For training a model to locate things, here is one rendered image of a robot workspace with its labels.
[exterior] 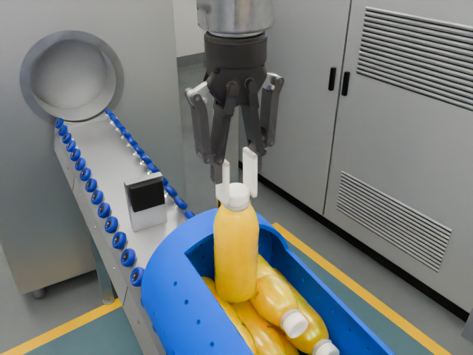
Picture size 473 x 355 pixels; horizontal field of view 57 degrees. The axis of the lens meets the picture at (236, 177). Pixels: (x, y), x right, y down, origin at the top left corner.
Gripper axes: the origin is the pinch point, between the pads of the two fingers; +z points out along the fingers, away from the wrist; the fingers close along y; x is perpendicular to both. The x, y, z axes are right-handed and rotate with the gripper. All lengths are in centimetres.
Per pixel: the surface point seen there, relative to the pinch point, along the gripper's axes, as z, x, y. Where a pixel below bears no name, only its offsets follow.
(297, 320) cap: 23.0, 9.7, -5.4
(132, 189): 28, -49, 3
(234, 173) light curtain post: 42, -64, -35
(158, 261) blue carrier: 17.8, -8.5, 10.4
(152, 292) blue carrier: 21.8, -6.2, 12.7
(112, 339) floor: 135, -98, 11
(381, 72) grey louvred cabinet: 30, -91, -127
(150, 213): 38, -50, -1
